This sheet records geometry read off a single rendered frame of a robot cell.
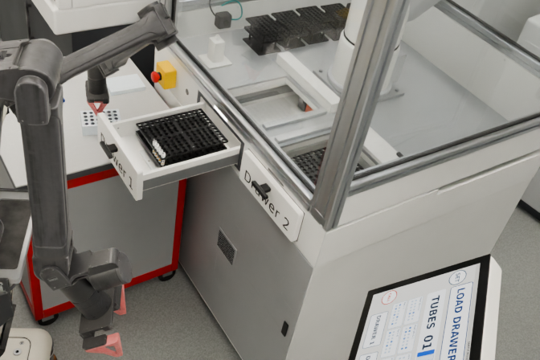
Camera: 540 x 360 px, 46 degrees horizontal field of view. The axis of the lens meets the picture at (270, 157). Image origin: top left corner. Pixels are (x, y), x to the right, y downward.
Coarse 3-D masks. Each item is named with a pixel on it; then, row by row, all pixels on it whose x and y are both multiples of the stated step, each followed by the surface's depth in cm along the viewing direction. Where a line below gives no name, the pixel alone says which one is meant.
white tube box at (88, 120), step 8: (80, 112) 209; (88, 112) 210; (104, 112) 211; (112, 112) 212; (80, 120) 210; (88, 120) 207; (96, 120) 209; (112, 120) 209; (120, 120) 209; (88, 128) 205; (96, 128) 206
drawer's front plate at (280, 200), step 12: (252, 156) 186; (240, 168) 191; (252, 168) 185; (264, 168) 182; (252, 180) 187; (264, 180) 181; (252, 192) 189; (276, 192) 177; (264, 204) 184; (276, 204) 179; (288, 204) 173; (276, 216) 180; (288, 216) 175; (300, 216) 171; (288, 228) 176
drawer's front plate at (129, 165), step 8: (104, 120) 188; (104, 128) 187; (112, 128) 185; (104, 136) 189; (112, 136) 183; (120, 144) 180; (120, 152) 181; (128, 152) 178; (112, 160) 188; (120, 160) 183; (128, 160) 177; (120, 168) 185; (128, 168) 178; (136, 168) 174; (128, 176) 180; (136, 176) 174; (128, 184) 182; (136, 184) 176; (136, 192) 178; (136, 200) 180
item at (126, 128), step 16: (160, 112) 200; (176, 112) 203; (208, 112) 208; (128, 128) 196; (224, 128) 201; (128, 144) 195; (224, 144) 202; (240, 144) 195; (192, 160) 185; (208, 160) 188; (224, 160) 192; (144, 176) 178; (160, 176) 181; (176, 176) 185; (192, 176) 189
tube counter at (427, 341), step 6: (420, 336) 125; (426, 336) 124; (432, 336) 123; (438, 336) 122; (420, 342) 124; (426, 342) 123; (432, 342) 122; (420, 348) 123; (426, 348) 122; (432, 348) 121; (420, 354) 121; (426, 354) 120; (432, 354) 119
